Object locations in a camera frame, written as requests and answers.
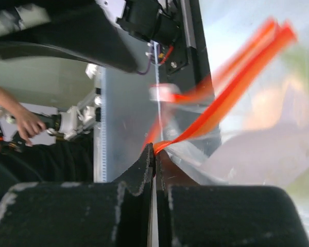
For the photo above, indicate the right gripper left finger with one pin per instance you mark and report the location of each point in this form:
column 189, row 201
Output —
column 82, row 214

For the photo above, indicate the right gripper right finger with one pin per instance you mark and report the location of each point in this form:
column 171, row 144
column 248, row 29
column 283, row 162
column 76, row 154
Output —
column 191, row 214

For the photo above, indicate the clear zip top bag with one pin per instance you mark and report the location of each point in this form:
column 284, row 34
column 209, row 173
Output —
column 275, row 156

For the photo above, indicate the operator hand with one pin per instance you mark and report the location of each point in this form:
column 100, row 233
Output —
column 29, row 125

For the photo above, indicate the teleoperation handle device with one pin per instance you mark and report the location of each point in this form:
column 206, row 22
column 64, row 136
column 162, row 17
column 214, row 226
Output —
column 67, row 125

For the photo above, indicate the white cable duct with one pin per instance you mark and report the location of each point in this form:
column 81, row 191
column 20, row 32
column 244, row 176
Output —
column 99, row 133

